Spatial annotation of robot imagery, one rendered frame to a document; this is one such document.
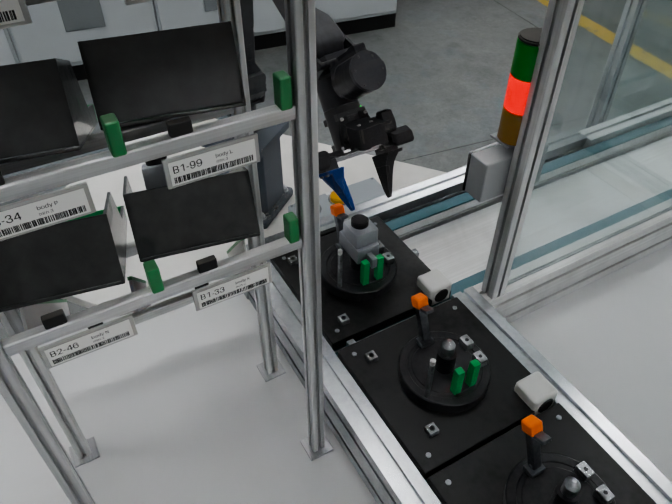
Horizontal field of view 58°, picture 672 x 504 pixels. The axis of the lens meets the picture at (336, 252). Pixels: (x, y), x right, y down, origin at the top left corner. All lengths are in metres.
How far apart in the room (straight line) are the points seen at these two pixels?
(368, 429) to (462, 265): 0.43
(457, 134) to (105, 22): 2.10
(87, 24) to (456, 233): 3.03
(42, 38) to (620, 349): 3.46
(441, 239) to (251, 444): 0.56
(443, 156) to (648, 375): 2.14
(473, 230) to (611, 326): 0.32
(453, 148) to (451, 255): 2.04
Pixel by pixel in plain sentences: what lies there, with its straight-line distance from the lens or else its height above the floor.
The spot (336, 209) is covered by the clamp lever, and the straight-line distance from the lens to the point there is 1.08.
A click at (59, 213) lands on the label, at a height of 1.44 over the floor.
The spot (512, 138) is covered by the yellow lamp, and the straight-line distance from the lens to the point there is 0.93.
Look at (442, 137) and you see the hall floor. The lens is 3.33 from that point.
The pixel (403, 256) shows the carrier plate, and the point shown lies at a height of 0.97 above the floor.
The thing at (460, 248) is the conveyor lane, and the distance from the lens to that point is 1.26.
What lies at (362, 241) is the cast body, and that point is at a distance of 1.02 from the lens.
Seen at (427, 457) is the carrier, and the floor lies 0.97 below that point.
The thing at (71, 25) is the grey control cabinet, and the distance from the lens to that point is 3.96.
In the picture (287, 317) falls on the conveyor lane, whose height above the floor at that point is 0.96.
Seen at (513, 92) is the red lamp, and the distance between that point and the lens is 0.90.
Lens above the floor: 1.75
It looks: 43 degrees down
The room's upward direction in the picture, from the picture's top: straight up
